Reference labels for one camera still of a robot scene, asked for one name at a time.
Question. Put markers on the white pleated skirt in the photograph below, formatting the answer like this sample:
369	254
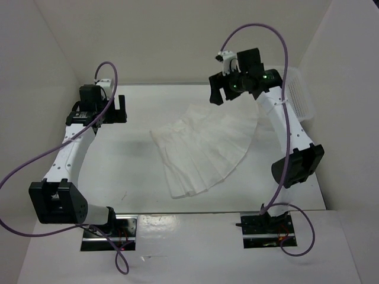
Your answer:
205	144

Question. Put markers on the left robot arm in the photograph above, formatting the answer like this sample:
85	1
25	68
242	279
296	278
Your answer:
57	199

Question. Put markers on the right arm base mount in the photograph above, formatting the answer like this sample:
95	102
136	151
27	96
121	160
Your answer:
265	231

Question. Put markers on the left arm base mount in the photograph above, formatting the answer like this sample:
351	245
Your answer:
122	234

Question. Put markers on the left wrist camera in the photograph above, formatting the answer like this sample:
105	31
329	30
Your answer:
106	86

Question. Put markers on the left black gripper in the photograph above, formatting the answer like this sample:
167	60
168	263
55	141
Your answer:
118	116

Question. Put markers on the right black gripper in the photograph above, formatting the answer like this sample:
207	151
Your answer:
217	81

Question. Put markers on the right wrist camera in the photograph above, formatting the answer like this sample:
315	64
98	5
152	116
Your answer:
229	61

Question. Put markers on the white plastic basket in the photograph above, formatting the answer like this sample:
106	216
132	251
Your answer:
298	95

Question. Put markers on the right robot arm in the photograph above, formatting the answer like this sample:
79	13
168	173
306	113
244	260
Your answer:
244	72

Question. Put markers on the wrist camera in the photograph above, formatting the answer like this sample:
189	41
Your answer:
229	61
106	86

